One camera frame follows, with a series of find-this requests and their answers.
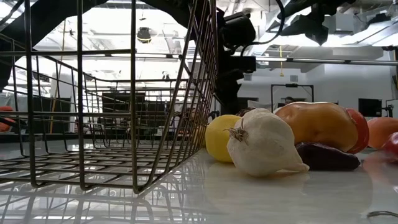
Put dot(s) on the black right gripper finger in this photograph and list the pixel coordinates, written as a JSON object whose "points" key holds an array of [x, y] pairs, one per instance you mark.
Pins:
{"points": [[298, 27]]}

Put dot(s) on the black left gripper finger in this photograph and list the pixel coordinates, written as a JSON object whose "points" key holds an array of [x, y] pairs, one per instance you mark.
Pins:
{"points": [[225, 101], [237, 98]]}

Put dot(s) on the yellow lemon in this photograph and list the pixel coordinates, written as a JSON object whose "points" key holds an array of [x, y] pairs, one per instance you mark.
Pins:
{"points": [[217, 140]]}

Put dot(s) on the white garlic bulb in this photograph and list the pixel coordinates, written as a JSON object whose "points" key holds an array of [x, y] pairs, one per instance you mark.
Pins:
{"points": [[267, 149]]}

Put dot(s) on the small purple eggplant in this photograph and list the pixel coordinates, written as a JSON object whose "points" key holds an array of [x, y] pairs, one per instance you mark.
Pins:
{"points": [[326, 158]]}

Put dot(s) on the red-orange ribbed pumpkin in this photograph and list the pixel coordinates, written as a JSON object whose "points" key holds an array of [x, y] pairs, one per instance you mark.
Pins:
{"points": [[362, 130]]}

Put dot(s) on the round orange fruit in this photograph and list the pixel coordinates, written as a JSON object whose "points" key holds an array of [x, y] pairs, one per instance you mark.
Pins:
{"points": [[382, 130]]}

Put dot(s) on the long red chili pepper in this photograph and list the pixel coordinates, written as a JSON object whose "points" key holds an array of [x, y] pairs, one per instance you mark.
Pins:
{"points": [[393, 144]]}

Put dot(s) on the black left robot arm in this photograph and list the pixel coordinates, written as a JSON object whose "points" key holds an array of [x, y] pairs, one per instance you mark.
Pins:
{"points": [[46, 18]]}

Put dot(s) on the grey metal crossbar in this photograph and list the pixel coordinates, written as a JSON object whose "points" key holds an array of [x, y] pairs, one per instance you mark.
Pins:
{"points": [[326, 60]]}

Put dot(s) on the person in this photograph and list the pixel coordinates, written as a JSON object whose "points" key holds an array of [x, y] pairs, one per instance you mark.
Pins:
{"points": [[289, 100]]}

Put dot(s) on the black ceiling dome lamp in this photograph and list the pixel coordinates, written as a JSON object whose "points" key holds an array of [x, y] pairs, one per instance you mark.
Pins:
{"points": [[144, 34]]}

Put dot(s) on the white table mat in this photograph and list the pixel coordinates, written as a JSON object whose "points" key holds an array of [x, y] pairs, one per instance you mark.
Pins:
{"points": [[217, 199]]}

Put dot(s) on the black background monitor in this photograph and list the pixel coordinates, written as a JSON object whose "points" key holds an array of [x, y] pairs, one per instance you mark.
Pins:
{"points": [[370, 107]]}

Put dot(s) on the orange chair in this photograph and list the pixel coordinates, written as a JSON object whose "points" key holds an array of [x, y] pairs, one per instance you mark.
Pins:
{"points": [[4, 126]]}

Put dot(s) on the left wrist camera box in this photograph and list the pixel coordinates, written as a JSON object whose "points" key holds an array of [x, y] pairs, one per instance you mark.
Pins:
{"points": [[239, 29]]}

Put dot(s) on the black metal frame stand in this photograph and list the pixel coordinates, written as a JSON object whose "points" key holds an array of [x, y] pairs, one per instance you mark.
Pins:
{"points": [[292, 85]]}

